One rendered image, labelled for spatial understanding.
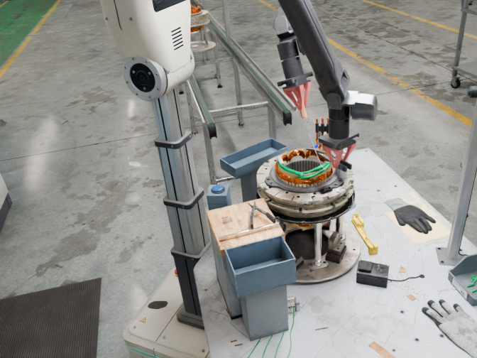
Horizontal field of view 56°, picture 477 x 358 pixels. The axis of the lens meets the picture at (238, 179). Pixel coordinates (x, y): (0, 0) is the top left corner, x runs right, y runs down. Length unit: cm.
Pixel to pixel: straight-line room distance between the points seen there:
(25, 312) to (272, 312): 187
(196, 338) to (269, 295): 88
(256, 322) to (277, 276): 18
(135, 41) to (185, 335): 129
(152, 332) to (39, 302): 97
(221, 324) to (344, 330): 37
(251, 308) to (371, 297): 42
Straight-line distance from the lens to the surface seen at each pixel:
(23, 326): 284
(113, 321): 265
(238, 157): 173
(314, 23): 109
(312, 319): 143
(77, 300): 283
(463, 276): 164
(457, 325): 146
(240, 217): 135
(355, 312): 146
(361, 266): 153
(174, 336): 213
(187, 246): 185
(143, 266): 292
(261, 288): 123
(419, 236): 177
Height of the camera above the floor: 186
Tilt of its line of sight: 31 degrees down
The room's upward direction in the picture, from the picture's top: 6 degrees counter-clockwise
